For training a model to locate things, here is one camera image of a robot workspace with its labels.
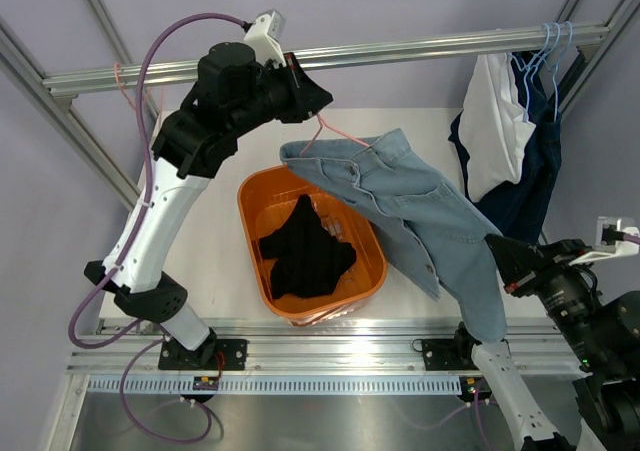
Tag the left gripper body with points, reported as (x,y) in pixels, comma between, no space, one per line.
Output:
(276,91)

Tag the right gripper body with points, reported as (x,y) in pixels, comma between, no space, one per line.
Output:
(566,251)

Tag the black skirt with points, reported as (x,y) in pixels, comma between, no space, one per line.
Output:
(309,261)

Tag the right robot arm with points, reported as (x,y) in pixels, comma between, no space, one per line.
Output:
(603,337)

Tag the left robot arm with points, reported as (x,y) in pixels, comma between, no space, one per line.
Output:
(233,95)

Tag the light blue hanger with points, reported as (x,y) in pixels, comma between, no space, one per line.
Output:
(554,60)
(529,68)

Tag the dark blue denim garment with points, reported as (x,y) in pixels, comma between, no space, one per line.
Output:
(519,210)

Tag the white garment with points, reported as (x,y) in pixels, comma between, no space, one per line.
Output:
(494,127)

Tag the orange plastic basket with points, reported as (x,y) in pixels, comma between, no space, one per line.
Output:
(265,201)

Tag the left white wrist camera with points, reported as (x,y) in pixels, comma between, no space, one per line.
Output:
(263,38)

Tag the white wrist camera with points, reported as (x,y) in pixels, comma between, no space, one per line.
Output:
(616,237)
(263,38)

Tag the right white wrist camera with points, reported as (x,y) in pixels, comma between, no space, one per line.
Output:
(616,237)

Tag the aluminium hanging rail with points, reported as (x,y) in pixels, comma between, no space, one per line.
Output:
(315,59)

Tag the white slotted cable duct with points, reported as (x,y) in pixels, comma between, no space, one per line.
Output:
(433,385)

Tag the front aluminium frame rail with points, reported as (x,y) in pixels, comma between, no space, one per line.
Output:
(349,345)

